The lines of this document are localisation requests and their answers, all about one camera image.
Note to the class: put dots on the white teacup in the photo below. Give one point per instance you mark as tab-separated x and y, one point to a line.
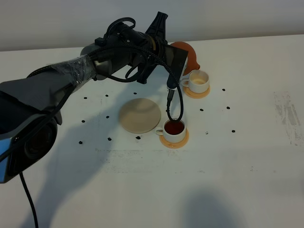
197	81
173	131

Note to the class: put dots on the beige round teapot coaster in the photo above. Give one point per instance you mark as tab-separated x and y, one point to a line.
139	115

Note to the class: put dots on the near orange cup coaster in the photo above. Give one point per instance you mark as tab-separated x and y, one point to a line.
177	145

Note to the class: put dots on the orange cup coaster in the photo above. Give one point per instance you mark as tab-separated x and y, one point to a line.
194	95
177	145

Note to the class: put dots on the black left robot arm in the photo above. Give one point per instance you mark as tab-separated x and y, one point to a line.
30	107

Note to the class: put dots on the far white teacup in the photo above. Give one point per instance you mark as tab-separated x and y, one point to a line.
197	81

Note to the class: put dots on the brown clay teapot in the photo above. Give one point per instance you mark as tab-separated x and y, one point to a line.
192	57

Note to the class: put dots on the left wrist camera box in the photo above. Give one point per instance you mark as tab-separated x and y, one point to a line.
176	59

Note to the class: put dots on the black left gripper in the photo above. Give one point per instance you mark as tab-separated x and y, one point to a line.
156	54

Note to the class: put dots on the far orange cup coaster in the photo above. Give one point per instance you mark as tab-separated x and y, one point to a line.
194	95

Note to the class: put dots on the near white teacup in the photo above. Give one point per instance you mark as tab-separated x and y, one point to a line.
173	131

